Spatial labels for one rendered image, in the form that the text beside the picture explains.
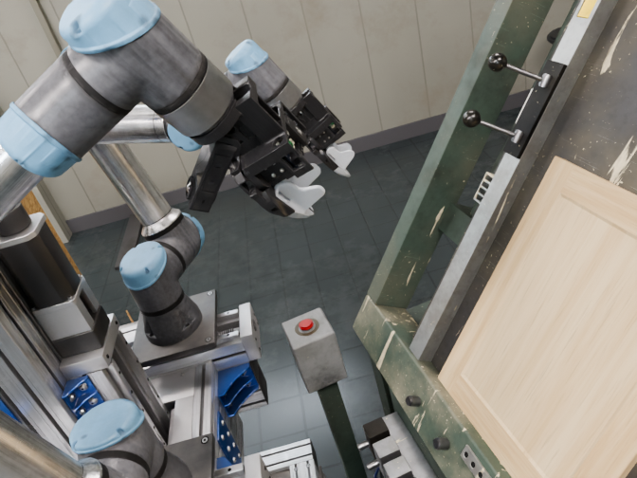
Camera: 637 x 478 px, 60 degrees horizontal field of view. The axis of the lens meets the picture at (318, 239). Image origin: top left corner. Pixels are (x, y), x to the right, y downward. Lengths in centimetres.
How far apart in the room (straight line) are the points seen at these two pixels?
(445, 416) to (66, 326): 81
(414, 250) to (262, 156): 96
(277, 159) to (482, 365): 79
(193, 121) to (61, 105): 12
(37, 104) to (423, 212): 108
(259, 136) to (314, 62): 367
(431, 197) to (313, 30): 290
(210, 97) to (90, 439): 63
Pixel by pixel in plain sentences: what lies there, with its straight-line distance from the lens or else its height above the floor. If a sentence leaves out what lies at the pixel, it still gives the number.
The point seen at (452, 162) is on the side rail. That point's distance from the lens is 145.
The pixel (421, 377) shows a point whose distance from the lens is 136.
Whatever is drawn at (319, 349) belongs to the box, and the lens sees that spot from 149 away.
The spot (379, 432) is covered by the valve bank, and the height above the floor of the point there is 76.
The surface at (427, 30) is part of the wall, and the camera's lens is 442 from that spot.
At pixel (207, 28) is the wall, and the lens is 418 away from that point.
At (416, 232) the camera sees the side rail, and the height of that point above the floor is 109.
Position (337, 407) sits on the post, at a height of 62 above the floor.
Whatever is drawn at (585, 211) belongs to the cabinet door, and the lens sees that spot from 113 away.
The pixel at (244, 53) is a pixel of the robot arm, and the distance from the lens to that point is 111.
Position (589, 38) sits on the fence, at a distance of 125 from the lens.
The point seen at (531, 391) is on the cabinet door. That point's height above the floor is 102.
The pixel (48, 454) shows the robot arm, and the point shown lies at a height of 136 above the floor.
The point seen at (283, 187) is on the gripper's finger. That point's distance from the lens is 65.
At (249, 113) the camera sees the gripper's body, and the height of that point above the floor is 174.
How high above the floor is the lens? 192
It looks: 33 degrees down
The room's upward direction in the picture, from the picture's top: 16 degrees counter-clockwise
